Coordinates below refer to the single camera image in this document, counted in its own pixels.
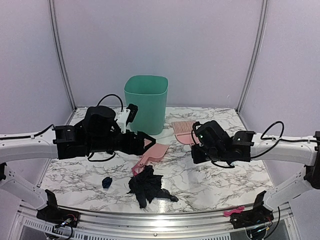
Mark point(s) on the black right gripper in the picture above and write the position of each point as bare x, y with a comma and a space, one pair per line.
197, 158

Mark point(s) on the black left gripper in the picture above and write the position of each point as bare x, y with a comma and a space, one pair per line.
130, 150

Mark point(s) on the pink plastic dustpan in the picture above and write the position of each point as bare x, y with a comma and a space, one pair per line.
153, 155

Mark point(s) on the pink hand brush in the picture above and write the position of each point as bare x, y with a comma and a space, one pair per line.
183, 132

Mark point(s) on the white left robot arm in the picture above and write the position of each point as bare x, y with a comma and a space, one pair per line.
55, 142

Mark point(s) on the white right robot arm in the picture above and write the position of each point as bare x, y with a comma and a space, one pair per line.
249, 146

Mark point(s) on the magenta paper scrap on table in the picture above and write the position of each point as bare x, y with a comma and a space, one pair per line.
136, 171

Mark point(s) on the green plastic waste bin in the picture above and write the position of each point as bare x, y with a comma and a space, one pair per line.
149, 93

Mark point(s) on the small dark blue scrap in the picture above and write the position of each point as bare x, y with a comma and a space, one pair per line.
106, 182

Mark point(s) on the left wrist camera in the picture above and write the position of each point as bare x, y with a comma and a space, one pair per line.
126, 116

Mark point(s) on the magenta scrap on rail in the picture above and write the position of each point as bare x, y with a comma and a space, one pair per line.
237, 210

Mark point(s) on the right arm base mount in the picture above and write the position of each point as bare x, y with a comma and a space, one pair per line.
259, 214

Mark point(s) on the aluminium front rail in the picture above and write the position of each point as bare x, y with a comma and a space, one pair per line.
102, 225

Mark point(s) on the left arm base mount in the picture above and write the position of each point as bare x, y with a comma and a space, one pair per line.
54, 214

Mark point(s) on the right frame post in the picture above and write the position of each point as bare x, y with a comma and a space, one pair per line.
255, 54

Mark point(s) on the frame post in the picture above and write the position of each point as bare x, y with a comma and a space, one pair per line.
59, 53
255, 54

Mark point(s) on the left frame post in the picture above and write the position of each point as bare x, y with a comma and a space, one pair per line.
59, 53

